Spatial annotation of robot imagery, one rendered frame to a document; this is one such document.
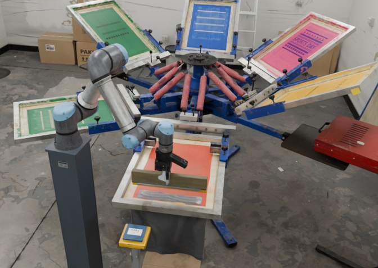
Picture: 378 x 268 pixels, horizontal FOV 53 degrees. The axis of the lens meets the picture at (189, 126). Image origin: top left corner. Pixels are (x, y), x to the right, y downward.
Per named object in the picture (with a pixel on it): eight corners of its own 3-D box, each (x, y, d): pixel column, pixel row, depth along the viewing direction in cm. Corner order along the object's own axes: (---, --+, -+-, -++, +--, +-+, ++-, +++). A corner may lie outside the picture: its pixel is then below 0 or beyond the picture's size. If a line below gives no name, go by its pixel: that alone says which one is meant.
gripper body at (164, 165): (157, 163, 202) (157, 144, 196) (173, 164, 201) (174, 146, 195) (154, 171, 195) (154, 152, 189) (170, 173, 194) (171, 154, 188)
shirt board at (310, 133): (359, 153, 274) (363, 144, 270) (341, 179, 246) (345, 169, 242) (209, 99, 343) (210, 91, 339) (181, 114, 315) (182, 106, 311)
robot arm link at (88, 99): (62, 112, 211) (98, 44, 176) (81, 101, 222) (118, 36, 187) (77, 127, 210) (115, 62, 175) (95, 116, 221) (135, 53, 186)
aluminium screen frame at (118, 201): (220, 220, 197) (220, 214, 195) (112, 207, 203) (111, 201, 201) (226, 141, 265) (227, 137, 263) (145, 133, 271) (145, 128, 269)
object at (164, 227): (203, 262, 227) (208, 208, 205) (131, 251, 231) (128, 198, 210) (204, 258, 229) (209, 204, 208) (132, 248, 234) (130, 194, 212)
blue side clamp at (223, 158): (226, 168, 239) (227, 159, 236) (218, 167, 240) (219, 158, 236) (228, 143, 265) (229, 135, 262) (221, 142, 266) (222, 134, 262)
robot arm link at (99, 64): (86, 51, 166) (138, 148, 175) (103, 45, 174) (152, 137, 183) (72, 61, 173) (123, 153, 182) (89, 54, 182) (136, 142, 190)
